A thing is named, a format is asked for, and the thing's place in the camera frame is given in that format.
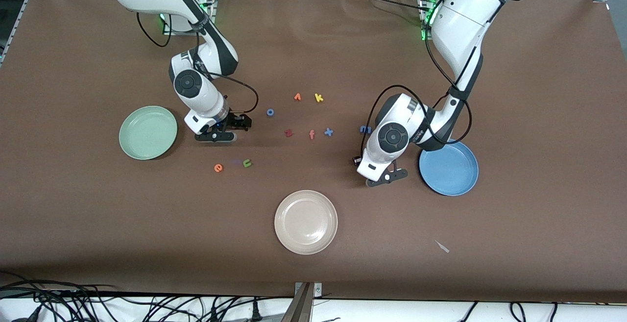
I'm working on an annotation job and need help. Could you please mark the beige plate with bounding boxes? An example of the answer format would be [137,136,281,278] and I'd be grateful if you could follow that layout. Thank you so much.
[274,190,338,255]

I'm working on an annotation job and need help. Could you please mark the green plate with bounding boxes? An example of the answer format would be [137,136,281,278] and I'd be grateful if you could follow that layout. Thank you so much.
[119,105,178,161]

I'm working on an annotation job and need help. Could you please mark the blue plate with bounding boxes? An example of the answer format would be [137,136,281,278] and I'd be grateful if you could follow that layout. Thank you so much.
[418,140,480,197]

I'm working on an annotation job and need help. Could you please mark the brown table cover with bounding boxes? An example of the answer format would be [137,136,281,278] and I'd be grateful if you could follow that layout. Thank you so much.
[0,0,627,304]

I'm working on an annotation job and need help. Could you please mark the aluminium profile beam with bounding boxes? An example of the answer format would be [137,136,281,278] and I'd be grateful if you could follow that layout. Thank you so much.
[280,283,314,322]

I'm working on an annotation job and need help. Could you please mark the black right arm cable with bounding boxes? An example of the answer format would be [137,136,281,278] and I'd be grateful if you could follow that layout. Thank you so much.
[136,12,259,117]

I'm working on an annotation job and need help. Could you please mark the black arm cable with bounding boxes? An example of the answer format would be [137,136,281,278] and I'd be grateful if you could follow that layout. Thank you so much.
[362,0,561,152]
[136,12,259,117]

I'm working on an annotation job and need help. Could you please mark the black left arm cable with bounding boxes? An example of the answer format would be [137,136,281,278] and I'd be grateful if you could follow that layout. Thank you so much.
[362,0,561,152]

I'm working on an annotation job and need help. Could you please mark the small metal bracket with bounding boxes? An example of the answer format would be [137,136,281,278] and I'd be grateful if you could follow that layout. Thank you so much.
[294,282,323,298]

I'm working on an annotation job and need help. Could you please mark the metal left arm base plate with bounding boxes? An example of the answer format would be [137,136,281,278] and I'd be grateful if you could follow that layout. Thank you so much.
[418,0,436,41]

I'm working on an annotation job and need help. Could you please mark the tangled black cables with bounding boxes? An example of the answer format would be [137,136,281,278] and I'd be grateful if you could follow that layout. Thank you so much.
[0,271,294,322]

